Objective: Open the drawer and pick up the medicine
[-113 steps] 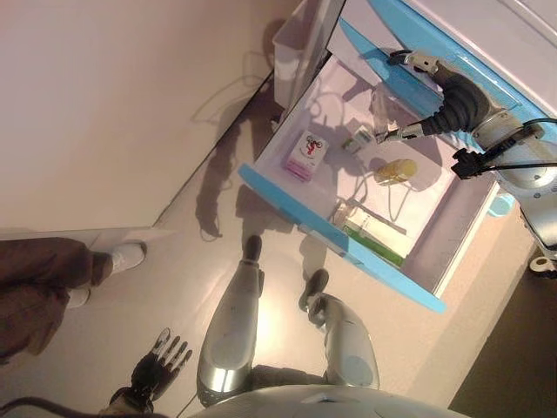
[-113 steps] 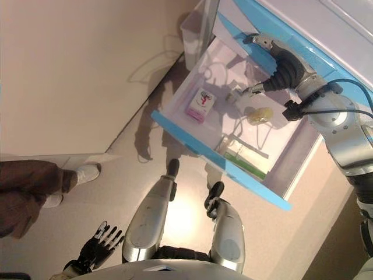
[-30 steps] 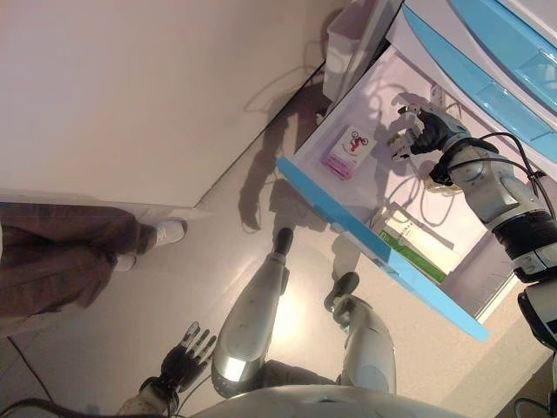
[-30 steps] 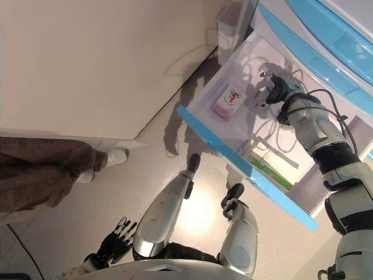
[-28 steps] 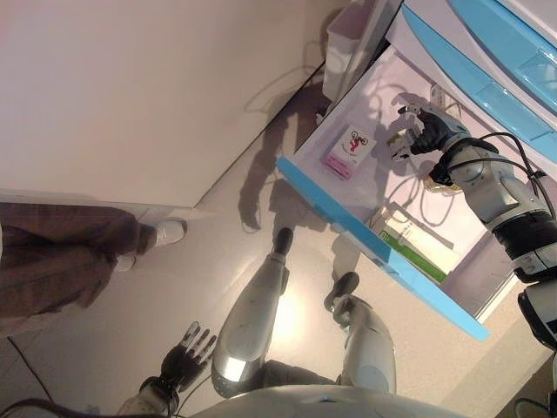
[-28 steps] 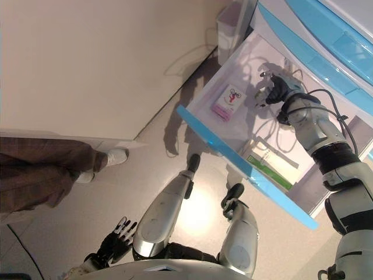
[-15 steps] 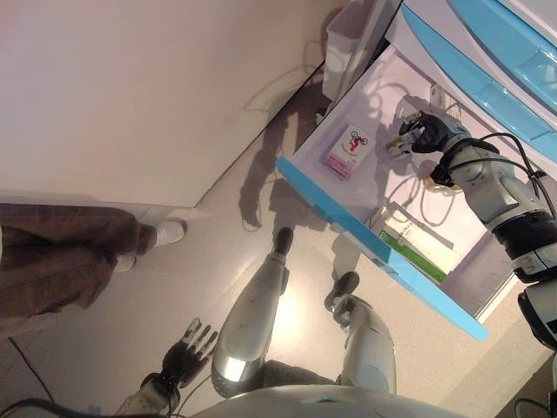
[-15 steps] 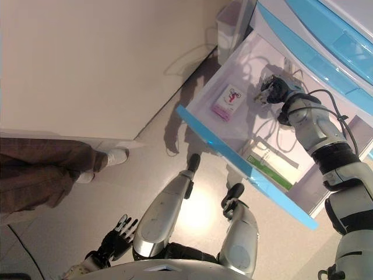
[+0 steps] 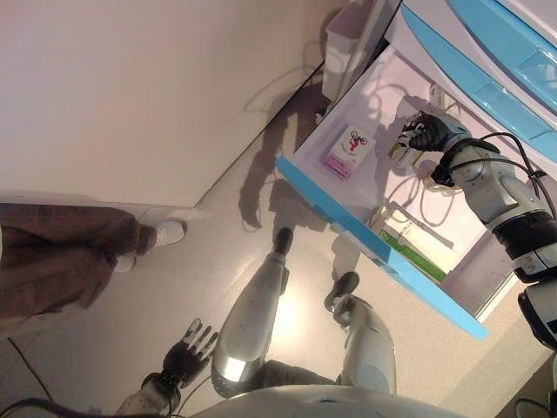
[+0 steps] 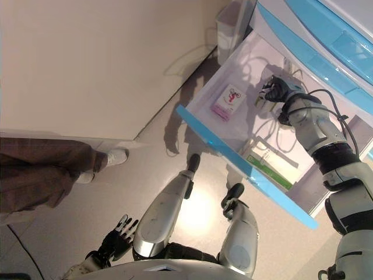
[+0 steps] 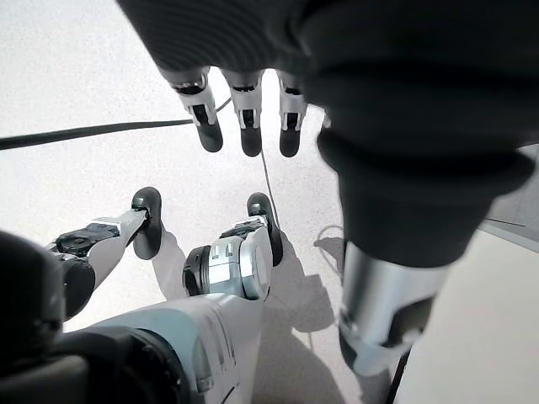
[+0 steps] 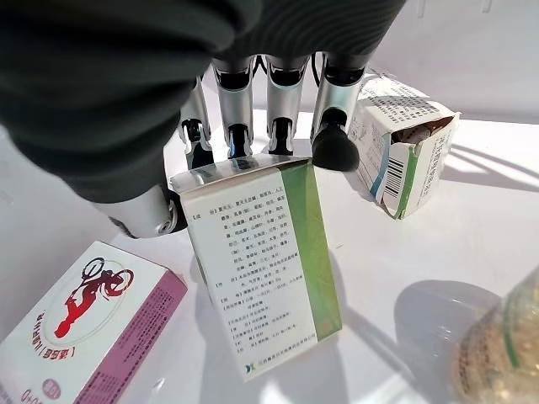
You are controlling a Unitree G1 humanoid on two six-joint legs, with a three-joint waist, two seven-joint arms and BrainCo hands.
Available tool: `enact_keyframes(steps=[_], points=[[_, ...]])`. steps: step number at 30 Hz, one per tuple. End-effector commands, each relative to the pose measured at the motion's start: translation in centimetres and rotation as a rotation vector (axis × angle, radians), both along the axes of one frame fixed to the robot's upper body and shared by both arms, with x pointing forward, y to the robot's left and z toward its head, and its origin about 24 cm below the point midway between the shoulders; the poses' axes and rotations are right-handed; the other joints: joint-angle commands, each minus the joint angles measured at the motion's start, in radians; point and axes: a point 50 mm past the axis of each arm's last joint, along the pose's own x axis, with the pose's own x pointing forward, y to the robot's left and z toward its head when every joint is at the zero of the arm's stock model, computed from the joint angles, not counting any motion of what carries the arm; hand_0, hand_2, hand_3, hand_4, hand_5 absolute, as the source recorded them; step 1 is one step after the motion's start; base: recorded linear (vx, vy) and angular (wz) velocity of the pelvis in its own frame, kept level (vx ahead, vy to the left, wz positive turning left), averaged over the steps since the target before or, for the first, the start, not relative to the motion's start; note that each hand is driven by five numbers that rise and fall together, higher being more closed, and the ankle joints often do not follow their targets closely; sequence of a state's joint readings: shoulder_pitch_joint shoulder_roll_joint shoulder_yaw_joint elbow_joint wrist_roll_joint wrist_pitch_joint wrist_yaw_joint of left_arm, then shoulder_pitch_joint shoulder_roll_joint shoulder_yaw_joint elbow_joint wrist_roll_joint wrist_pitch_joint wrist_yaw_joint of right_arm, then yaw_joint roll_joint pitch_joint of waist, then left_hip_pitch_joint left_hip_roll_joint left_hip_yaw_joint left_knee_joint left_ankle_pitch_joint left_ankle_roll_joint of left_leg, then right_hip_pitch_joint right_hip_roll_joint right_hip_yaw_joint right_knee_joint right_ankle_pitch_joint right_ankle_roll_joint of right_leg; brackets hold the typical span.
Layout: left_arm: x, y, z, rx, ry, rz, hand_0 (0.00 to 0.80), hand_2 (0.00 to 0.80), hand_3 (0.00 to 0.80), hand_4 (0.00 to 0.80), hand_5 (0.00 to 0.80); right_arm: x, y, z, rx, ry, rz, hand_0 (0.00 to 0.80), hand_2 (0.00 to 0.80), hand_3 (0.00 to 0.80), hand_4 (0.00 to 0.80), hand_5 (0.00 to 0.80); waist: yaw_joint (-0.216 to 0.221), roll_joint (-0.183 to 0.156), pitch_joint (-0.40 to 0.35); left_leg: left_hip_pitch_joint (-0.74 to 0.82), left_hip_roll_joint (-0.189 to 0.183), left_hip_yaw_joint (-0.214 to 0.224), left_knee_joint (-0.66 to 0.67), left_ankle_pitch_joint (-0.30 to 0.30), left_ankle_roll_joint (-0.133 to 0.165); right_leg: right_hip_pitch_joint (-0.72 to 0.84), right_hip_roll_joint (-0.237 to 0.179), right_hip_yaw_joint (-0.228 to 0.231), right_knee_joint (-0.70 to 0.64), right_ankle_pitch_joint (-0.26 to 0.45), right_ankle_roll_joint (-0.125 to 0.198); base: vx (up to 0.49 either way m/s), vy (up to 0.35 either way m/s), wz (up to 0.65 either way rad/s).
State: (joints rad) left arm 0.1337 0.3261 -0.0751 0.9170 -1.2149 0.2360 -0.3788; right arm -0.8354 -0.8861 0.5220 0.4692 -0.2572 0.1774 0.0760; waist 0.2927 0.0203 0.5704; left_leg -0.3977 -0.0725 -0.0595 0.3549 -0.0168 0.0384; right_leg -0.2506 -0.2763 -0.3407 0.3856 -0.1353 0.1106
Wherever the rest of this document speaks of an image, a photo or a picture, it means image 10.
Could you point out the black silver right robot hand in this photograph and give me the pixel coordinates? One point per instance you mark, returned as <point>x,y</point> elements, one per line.
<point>278,90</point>

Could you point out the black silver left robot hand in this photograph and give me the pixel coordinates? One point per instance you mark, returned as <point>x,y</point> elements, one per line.
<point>116,242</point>

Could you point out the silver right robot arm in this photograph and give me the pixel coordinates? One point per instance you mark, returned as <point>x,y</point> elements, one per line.
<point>320,128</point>

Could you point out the pink white medicine box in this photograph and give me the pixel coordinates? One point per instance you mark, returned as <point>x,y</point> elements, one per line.
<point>228,102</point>

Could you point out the green white medicine box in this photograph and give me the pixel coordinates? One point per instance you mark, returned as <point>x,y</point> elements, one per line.
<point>271,169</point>

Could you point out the coiled clear tubing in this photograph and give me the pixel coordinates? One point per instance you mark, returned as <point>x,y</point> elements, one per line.
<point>247,67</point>
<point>275,137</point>

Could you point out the silver left robot leg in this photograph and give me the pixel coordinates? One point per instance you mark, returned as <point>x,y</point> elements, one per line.
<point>163,210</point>

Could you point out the silver robot leg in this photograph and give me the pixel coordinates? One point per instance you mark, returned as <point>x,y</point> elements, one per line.
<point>163,210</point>
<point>242,233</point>

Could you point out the grey robot torso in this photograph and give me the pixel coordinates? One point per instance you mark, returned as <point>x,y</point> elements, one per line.
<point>175,269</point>

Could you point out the white sneaker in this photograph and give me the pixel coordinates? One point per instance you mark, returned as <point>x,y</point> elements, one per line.
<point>86,177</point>
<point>116,156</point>

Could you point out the clear plastic side bin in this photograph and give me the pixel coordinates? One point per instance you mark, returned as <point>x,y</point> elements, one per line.
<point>230,29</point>

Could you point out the person brown trousers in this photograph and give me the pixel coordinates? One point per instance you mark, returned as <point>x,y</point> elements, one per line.
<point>43,172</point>

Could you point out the black left robot foot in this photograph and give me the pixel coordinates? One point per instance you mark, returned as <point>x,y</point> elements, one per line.
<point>193,161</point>

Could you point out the black robot foot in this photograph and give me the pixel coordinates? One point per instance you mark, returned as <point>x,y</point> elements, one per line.
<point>193,161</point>
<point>234,192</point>

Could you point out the black right robot foot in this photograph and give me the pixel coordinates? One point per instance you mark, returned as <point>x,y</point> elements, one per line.
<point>234,192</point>

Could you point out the silver right robot leg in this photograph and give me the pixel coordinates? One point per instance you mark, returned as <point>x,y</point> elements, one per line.
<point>242,233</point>

